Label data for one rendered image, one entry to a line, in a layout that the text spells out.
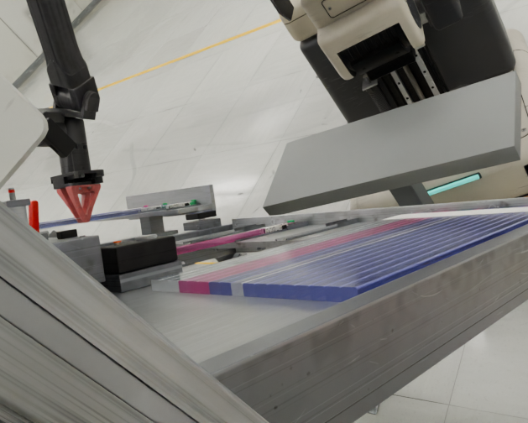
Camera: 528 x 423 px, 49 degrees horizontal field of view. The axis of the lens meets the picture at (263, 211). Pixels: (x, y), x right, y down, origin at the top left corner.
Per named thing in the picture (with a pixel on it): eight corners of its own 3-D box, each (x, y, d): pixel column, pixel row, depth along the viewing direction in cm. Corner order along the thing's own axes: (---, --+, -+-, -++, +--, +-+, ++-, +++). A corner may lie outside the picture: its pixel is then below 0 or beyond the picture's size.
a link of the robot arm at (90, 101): (101, 92, 113) (69, 84, 116) (58, 86, 102) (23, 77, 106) (92, 152, 115) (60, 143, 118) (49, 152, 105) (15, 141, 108)
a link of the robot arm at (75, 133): (89, 114, 116) (68, 119, 118) (64, 112, 110) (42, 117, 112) (94, 148, 116) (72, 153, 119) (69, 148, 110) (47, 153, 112)
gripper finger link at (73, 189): (75, 223, 111) (69, 175, 110) (58, 226, 116) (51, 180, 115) (107, 219, 116) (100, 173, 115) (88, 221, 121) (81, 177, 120)
